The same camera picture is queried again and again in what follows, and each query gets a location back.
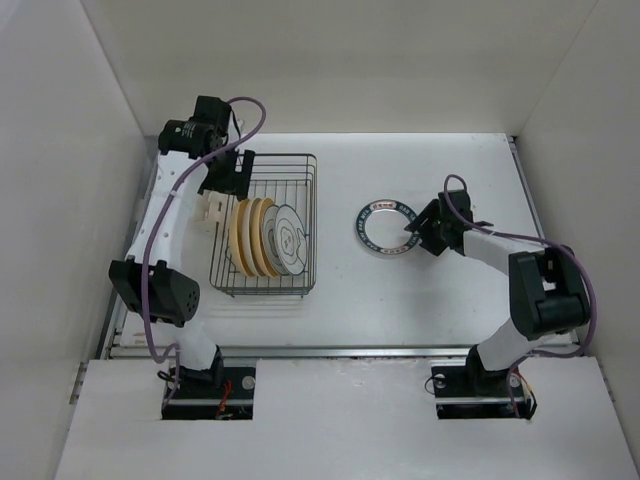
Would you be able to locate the white plate green rim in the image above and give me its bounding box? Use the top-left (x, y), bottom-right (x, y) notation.
top-left (355, 199), bottom-right (419, 257)

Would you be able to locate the yellow bear plate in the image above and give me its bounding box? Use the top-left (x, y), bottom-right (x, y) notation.
top-left (229, 199), bottom-right (252, 277)

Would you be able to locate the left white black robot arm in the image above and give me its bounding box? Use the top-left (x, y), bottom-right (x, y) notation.
top-left (108, 96), bottom-right (253, 397)

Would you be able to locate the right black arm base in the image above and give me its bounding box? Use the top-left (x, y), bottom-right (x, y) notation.
top-left (425, 346), bottom-right (538, 421)

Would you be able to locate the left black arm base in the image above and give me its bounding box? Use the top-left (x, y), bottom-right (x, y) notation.
top-left (158, 365), bottom-right (256, 421)

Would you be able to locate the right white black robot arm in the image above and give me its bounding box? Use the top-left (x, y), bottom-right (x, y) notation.
top-left (405, 189), bottom-right (593, 394)

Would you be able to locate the white plastic cutlery holder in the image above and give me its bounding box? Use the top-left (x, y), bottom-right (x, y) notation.
top-left (192, 190), bottom-right (227, 233)

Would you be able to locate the grey patterned plate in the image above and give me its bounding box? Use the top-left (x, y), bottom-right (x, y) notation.
top-left (264, 205), bottom-right (283, 275)

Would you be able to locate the white plate black outline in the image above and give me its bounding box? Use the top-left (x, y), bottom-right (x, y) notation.
top-left (274, 204), bottom-right (307, 276)

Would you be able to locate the black wire dish rack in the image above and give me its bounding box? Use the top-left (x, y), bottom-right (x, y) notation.
top-left (209, 153), bottom-right (317, 296)

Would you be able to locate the metal rail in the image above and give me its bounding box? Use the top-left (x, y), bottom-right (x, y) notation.
top-left (102, 342), bottom-right (584, 360)

